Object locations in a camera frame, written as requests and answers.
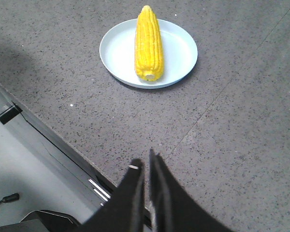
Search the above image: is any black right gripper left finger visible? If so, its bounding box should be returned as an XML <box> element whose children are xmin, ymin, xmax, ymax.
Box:
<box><xmin>77</xmin><ymin>159</ymin><xmax>145</xmax><ymax>232</ymax></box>

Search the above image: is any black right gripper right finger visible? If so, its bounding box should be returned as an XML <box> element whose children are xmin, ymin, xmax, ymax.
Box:
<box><xmin>149</xmin><ymin>149</ymin><xmax>231</xmax><ymax>232</ymax></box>

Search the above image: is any light blue round plate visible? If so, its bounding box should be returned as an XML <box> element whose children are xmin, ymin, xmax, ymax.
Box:
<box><xmin>99</xmin><ymin>19</ymin><xmax>198</xmax><ymax>89</ymax></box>

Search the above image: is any yellow corn cob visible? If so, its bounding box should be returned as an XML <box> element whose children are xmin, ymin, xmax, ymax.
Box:
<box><xmin>134</xmin><ymin>5</ymin><xmax>164</xmax><ymax>82</ymax></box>

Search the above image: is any dark box at bottom left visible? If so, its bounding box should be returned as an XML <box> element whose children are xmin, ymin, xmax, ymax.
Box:
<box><xmin>0</xmin><ymin>210</ymin><xmax>80</xmax><ymax>232</ymax></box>

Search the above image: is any black cable with plug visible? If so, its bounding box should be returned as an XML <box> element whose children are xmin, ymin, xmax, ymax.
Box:
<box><xmin>0</xmin><ymin>192</ymin><xmax>20</xmax><ymax>213</ymax></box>

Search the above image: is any black bracket on table frame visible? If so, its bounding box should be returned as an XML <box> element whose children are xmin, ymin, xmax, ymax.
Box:
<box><xmin>0</xmin><ymin>103</ymin><xmax>22</xmax><ymax>125</ymax></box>

